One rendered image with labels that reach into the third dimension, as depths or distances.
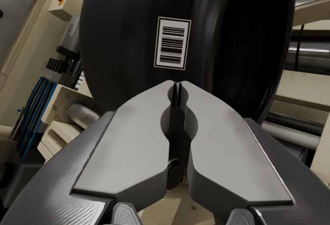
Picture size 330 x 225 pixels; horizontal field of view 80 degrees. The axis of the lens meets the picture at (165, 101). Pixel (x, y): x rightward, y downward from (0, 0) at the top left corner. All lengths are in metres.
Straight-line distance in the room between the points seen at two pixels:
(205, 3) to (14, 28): 0.74
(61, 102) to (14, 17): 0.44
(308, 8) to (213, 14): 0.66
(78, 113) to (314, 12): 0.85
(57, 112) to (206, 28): 0.41
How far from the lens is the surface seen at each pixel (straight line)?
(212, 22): 0.29
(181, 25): 0.26
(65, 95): 0.54
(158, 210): 0.32
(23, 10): 0.91
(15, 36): 0.90
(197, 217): 0.50
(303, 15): 0.95
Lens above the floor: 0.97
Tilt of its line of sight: 5 degrees up
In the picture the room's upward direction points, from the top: 23 degrees clockwise
